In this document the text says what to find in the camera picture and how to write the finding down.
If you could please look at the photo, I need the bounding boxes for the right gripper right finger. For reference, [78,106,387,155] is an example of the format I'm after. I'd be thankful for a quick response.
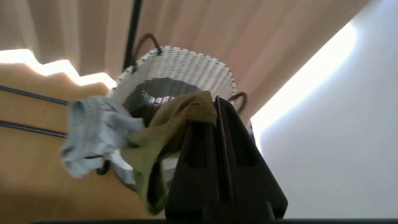
[214,95,289,220]

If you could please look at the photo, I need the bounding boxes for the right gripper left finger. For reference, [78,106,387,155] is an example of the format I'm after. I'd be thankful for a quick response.
[164,119,230,220]

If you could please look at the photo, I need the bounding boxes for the green garment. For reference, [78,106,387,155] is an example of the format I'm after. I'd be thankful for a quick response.
[120,90,218,216]

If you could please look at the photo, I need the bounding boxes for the pale grey shorts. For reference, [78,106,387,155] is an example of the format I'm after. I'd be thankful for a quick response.
[60,95,146,180]

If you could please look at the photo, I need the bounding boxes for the white laundry basket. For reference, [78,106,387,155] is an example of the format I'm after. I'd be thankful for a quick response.
[107,32,256,192]

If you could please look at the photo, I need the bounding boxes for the black clothes rack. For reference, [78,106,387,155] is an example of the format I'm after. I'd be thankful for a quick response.
[0,0,144,139]

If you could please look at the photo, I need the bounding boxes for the beige curtain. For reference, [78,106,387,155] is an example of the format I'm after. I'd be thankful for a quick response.
[0,0,373,124]

